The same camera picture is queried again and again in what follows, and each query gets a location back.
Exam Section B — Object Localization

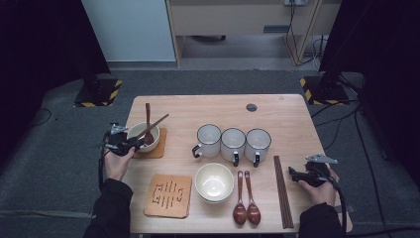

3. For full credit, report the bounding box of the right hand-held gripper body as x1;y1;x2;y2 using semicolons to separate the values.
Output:
304;153;339;187

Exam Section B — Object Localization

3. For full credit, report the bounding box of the white mug with black handle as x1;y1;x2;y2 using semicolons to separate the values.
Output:
220;128;248;168
245;128;272;169
192;124;222;159

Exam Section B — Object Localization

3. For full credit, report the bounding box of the grey desk handle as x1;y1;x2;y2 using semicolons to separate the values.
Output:
262;25;291;34

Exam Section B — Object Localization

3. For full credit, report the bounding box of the cream ceramic bowl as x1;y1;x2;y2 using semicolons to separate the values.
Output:
127;121;161;154
194;162;235;202
197;196;231;205

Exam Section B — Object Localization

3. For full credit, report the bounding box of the row of wooden chopsticks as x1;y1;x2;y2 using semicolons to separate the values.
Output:
272;155;295;230

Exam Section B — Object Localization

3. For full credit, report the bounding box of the light wooden desk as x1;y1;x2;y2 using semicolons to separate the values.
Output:
164;0;343;68

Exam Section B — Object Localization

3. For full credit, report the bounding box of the thin black floor cable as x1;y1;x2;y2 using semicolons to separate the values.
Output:
33;108;53;127

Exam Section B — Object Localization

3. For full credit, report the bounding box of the square wooden coaster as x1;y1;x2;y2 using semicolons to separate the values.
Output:
144;174;193;220
133;128;168;160

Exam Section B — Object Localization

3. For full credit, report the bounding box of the person's left hand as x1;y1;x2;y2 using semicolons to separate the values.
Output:
103;148;137;181

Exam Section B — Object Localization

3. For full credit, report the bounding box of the black stand with striped base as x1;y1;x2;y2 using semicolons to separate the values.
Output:
299;59;351;106
73;65;123;108

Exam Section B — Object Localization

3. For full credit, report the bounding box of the red-brown wooden spoon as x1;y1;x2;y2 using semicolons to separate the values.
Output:
233;171;248;226
245;171;262;226
144;102;156;147

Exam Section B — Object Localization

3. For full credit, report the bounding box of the person's right hand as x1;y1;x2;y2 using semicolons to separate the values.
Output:
298;167;340;207

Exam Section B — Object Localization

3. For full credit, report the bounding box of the long black floor cable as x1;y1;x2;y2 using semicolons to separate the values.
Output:
350;105;420;238

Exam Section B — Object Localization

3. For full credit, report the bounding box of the black power cable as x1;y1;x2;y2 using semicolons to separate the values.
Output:
286;3;318;66

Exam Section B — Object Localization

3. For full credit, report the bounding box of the dark curtain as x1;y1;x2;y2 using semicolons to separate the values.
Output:
0;0;112;167
318;0;420;189

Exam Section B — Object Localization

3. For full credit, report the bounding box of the white panel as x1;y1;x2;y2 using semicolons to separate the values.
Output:
80;0;176;62

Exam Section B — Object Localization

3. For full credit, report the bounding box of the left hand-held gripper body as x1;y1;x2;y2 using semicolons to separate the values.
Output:
102;122;134;157

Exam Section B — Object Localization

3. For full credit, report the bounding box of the thin brown chopstick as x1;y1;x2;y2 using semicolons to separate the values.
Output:
137;113;169;140
138;114;170;141

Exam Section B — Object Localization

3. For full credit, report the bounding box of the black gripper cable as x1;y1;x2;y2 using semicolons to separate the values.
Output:
316;168;349;233
97;145;112;191

